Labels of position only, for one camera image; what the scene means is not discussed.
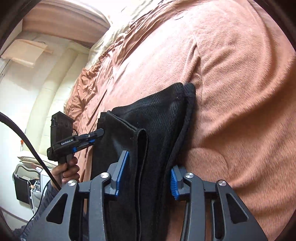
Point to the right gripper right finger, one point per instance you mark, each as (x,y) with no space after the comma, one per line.
(212,209)

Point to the pink curtain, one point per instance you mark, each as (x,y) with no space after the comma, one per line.
(73,20)

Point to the beige paper on wall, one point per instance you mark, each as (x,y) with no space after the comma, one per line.
(25,52)

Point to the black laptop on stand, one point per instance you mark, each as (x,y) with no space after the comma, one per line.
(21,189)

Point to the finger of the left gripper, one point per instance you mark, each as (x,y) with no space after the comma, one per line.
(96,134)

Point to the black mesh t-shirt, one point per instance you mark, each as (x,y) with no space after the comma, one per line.
(152,130)

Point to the cream bed sheet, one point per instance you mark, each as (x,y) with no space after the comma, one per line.
(119,27)

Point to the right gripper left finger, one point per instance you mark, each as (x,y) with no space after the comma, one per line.
(63,217)

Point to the person's left hand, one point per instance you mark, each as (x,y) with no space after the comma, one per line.
(66,172)

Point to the cream padded headboard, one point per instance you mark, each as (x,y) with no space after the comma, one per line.
(31,95)

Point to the left forearm dark sleeve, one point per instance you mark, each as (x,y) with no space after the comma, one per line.
(22,233)

